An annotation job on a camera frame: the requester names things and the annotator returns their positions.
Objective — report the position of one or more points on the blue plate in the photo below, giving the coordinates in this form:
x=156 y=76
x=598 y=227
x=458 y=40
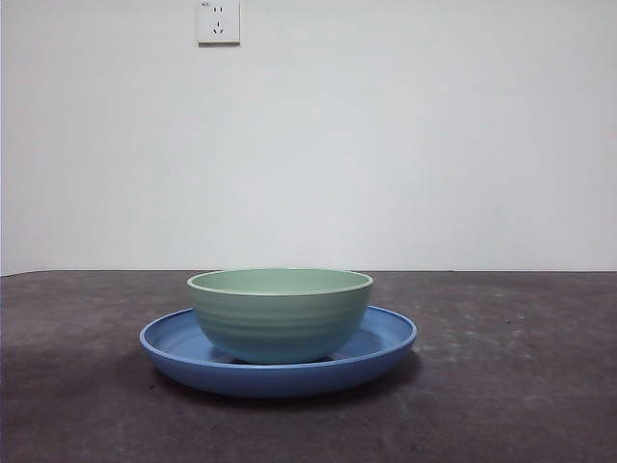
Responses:
x=279 y=381

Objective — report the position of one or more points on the white wall socket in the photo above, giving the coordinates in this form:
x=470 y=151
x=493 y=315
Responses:
x=219 y=24

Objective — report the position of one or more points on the green ribbed bowl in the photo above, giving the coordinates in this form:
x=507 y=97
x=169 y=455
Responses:
x=279 y=318

